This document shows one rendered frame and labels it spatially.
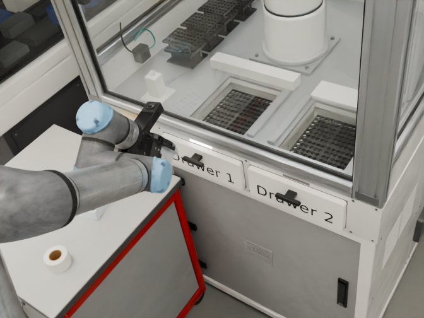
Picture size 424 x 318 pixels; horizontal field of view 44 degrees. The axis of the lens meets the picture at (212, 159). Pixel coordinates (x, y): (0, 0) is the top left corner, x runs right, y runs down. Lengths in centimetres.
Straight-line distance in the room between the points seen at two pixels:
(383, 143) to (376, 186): 14
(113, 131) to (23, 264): 63
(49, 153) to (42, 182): 117
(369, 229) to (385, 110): 40
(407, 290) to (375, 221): 98
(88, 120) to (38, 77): 97
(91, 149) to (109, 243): 50
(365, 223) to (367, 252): 13
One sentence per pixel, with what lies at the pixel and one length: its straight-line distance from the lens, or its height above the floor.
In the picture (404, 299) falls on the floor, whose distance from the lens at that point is 232.
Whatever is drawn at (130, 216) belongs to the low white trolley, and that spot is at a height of 76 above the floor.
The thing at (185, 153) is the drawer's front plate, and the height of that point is 89.
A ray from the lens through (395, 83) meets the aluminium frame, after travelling 108.
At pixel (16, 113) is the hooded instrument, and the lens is 208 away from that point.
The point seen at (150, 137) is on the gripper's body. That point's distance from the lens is 132.
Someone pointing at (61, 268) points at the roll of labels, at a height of 78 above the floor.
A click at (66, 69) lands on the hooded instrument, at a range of 218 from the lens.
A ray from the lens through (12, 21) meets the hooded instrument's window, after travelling 202.
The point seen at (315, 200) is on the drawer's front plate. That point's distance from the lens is 140.
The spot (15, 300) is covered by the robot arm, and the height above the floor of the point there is 121.
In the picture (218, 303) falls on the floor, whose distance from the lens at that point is 230.
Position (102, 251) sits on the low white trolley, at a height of 76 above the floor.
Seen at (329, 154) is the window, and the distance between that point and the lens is 131.
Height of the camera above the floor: 197
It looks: 44 degrees down
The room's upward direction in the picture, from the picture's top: 11 degrees counter-clockwise
